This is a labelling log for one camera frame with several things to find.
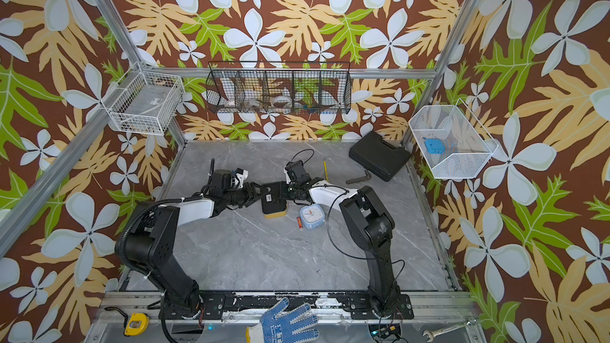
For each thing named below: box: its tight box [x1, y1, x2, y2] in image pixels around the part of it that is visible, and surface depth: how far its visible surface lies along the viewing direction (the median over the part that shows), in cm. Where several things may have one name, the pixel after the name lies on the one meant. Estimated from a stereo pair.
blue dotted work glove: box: [246, 296, 320, 343], surface depth 72 cm
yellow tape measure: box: [123, 312, 150, 336], surface depth 71 cm
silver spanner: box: [422, 322, 473, 343], surface depth 72 cm
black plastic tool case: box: [348, 130, 411, 182], surface depth 113 cm
